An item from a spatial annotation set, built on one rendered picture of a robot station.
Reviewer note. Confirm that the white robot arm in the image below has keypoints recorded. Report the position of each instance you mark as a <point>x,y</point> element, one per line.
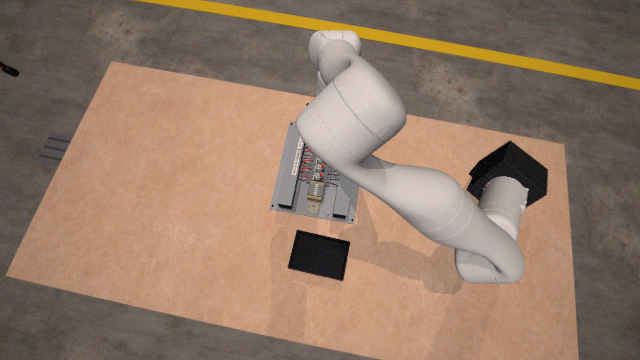
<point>352,116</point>

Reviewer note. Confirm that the grey relay panel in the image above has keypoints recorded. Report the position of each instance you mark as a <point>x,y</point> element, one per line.
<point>306,196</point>

